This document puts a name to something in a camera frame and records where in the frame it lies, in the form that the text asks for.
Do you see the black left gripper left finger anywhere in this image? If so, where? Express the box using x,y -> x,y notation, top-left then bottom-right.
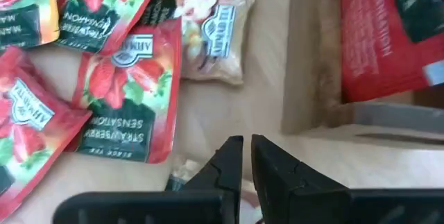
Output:
51,135 -> 244,224

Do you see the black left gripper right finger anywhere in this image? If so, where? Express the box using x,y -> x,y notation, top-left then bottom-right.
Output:
251,133 -> 444,224

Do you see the red strawberry tea bag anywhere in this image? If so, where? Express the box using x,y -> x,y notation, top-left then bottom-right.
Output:
339,0 -> 444,104
0,46 -> 93,221
56,0 -> 164,55
71,17 -> 184,165

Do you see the wooden tea box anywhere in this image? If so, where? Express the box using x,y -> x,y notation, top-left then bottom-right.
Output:
280,0 -> 444,190

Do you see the orange mango tea bag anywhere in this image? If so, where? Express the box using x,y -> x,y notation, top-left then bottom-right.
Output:
0,0 -> 60,51

